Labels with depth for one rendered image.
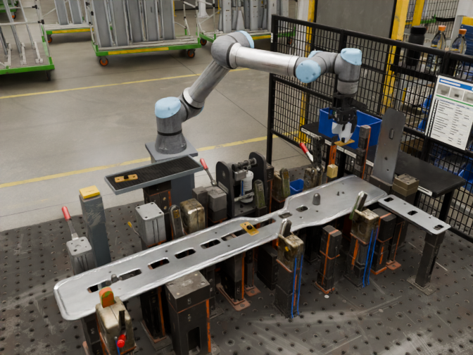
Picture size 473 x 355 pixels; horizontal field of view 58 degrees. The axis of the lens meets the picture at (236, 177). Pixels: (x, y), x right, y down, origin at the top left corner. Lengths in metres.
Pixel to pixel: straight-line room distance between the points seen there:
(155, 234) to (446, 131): 1.37
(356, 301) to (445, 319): 0.33
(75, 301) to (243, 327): 0.62
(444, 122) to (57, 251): 1.88
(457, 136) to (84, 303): 1.67
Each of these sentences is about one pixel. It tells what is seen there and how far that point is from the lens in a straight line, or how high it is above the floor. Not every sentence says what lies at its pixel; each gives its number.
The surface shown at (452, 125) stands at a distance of 2.16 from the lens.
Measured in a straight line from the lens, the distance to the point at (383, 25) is 3.69.
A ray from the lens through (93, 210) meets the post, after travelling 1.68.
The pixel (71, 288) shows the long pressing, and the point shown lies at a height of 1.00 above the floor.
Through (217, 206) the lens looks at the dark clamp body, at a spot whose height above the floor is 1.04.
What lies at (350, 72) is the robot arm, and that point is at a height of 1.55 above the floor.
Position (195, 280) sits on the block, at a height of 1.03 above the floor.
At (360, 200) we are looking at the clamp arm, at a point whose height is 1.09.
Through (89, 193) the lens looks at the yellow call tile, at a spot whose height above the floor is 1.16.
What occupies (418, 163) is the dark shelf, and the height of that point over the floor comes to 1.03.
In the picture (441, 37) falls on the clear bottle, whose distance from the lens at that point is 2.25.
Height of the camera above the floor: 1.97
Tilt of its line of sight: 29 degrees down
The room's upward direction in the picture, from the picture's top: straight up
